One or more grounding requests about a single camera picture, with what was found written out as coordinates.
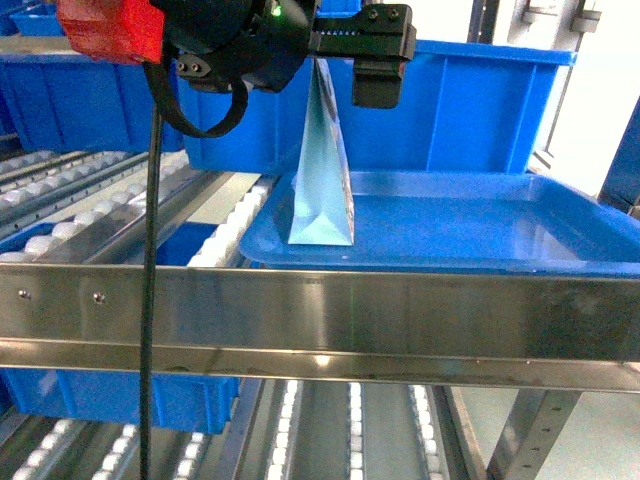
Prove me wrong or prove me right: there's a red camera mount block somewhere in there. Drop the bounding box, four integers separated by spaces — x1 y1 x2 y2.
57 0 165 64

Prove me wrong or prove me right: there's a flower gift bag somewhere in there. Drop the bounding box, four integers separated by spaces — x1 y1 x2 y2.
288 59 355 246

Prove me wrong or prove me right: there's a large blue plastic bin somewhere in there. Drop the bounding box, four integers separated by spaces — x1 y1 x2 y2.
184 40 577 175

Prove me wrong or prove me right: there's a blue bin on lower shelf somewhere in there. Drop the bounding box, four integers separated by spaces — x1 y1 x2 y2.
1 368 240 434

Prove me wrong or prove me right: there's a steel rack front rail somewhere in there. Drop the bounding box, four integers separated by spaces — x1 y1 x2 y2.
1 264 639 393

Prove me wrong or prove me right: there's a blue bin at left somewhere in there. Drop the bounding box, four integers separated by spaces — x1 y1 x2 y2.
1 55 153 153

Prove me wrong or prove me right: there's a black cable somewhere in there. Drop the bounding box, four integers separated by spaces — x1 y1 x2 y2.
138 51 249 480

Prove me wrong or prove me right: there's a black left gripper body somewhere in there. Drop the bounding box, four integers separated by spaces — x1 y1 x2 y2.
153 1 416 93

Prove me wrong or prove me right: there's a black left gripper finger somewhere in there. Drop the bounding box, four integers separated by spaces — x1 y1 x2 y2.
352 59 406 108

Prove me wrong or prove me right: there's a blue plastic tray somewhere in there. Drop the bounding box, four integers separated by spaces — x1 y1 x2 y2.
239 172 639 279

